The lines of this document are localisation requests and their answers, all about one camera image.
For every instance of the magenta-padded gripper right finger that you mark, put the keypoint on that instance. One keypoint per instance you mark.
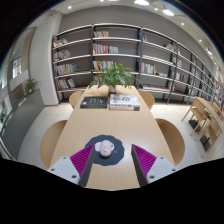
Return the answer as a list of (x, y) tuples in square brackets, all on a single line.
[(163, 166)]

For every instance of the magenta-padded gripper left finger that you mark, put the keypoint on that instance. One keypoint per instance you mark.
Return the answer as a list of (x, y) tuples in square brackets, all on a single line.
[(63, 168)]

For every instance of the pink computer mouse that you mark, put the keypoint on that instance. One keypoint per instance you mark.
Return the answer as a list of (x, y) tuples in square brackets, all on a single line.
[(106, 149)]

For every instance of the dark cloud-shaped face mouse pad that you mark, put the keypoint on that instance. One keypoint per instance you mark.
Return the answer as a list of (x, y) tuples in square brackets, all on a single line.
[(118, 150)]

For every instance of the round-backed tan wooden chair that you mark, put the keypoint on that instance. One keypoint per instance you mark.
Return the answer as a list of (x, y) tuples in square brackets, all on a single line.
[(51, 143), (148, 99), (173, 140), (75, 99)]

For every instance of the slatted wooden chairs group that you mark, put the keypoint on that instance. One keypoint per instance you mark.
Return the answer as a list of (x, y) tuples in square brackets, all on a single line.
[(200, 113)]

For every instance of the white book with red print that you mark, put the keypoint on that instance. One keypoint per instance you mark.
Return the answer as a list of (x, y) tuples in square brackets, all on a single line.
[(125, 108)]

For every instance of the black book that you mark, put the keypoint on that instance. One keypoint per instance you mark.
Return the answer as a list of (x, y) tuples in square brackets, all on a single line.
[(94, 102)]

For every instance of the white illustrated-cover book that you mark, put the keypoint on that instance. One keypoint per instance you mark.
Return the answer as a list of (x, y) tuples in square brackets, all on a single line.
[(125, 100)]

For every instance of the small green potted plant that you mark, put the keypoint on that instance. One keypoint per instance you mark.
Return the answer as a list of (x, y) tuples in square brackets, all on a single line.
[(30, 86)]

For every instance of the green potted plant, white pot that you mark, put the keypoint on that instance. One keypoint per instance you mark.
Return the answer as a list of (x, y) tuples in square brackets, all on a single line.
[(112, 89)]

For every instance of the grey bookshelf unit with books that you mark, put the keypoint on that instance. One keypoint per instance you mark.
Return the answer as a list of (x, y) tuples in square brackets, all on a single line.
[(113, 33)]

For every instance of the round ceiling lights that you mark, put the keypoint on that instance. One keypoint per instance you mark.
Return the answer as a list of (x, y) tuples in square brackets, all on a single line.
[(168, 12)]

